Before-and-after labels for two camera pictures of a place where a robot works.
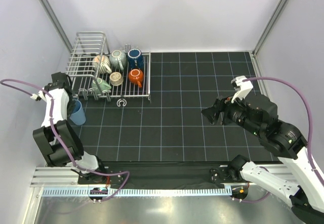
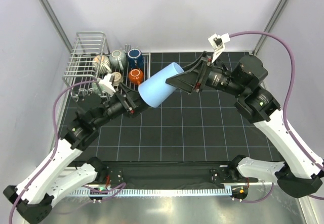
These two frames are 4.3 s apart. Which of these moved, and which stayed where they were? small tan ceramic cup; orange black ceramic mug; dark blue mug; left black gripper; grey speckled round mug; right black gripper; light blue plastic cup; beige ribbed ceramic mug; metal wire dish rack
Moved: right black gripper; left black gripper; light blue plastic cup
Stayed: orange black ceramic mug; grey speckled round mug; beige ribbed ceramic mug; small tan ceramic cup; dark blue mug; metal wire dish rack
